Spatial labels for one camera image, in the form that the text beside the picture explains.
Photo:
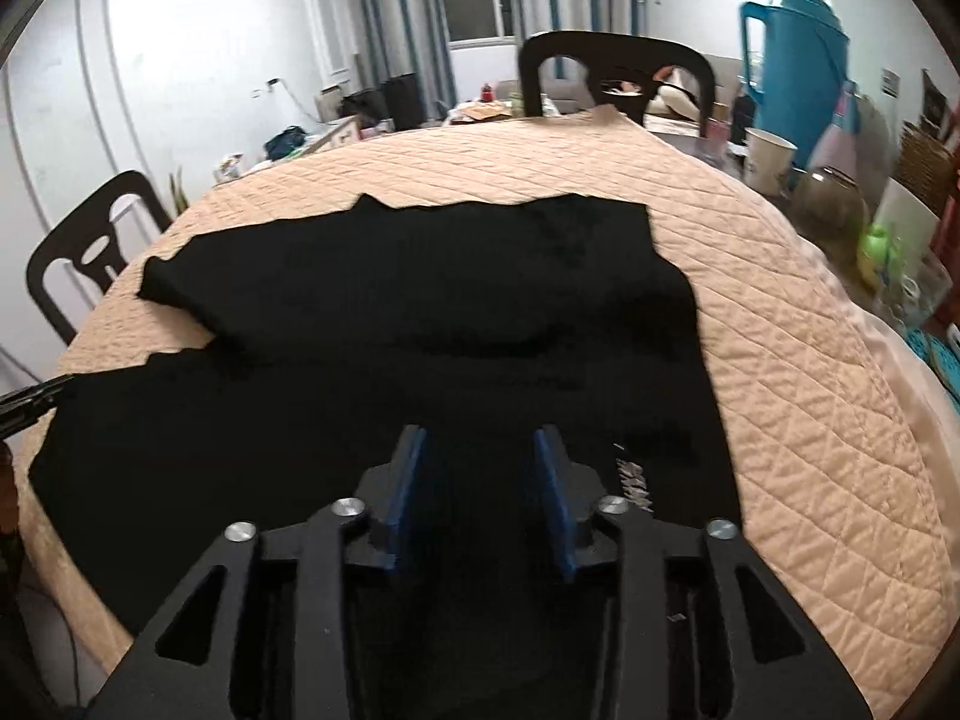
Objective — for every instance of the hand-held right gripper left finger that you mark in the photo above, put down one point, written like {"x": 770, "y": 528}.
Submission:
{"x": 411, "y": 480}

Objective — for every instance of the black bag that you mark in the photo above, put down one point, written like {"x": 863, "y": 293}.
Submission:
{"x": 365, "y": 106}

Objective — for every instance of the cartoon plush pillow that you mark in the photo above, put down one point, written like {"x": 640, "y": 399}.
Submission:
{"x": 679, "y": 94}

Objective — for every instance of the black upright case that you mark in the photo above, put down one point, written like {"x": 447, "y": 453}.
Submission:
{"x": 403, "y": 101}

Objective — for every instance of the red bottle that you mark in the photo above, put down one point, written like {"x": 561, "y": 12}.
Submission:
{"x": 488, "y": 92}

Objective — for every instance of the dark chair beside plush pillow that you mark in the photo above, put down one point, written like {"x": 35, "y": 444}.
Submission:
{"x": 600, "y": 45}

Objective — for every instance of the dark blue bag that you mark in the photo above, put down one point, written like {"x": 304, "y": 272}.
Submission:
{"x": 285, "y": 142}

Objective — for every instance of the blue thermos jug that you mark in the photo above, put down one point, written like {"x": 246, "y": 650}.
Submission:
{"x": 799, "y": 67}

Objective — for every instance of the beige quilted blanket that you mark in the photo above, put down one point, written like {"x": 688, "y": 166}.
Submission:
{"x": 787, "y": 390}

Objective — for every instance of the green plastic bottle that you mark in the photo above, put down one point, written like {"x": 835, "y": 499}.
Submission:
{"x": 879, "y": 255}

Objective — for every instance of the colourful snack bag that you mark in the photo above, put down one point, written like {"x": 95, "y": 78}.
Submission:
{"x": 230, "y": 169}

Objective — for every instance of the white paper cup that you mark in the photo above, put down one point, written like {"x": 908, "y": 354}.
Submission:
{"x": 766, "y": 161}

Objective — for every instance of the black pants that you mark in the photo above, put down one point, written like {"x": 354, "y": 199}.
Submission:
{"x": 412, "y": 300}

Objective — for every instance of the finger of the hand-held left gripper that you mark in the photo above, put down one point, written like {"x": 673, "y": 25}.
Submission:
{"x": 37, "y": 401}

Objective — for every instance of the wicker basket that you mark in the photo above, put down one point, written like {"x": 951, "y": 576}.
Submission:
{"x": 926, "y": 157}

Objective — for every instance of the dark chair beside plant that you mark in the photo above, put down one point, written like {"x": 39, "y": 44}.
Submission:
{"x": 131, "y": 191}

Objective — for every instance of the green plant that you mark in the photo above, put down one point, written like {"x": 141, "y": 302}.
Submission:
{"x": 180, "y": 191}

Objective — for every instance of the pale satin tablecloth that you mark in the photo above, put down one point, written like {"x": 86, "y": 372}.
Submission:
{"x": 900, "y": 390}

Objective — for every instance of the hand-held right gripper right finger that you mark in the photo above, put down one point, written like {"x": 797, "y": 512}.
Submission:
{"x": 551, "y": 487}

